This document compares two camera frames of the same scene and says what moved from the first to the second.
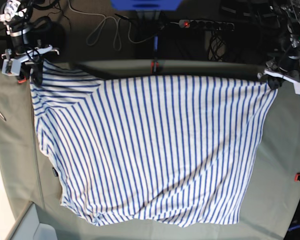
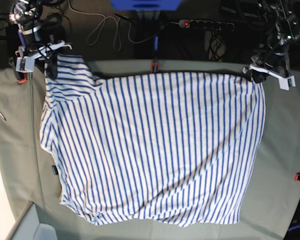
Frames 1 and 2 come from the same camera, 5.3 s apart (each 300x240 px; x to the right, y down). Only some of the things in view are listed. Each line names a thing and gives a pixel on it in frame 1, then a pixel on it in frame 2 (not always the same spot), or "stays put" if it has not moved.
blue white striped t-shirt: (177, 151) stays put
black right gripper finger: (37, 71) to (51, 70)
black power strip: (206, 25) stays put
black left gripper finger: (275, 82) to (258, 77)
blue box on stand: (146, 5) stays put
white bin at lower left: (29, 227) stays put
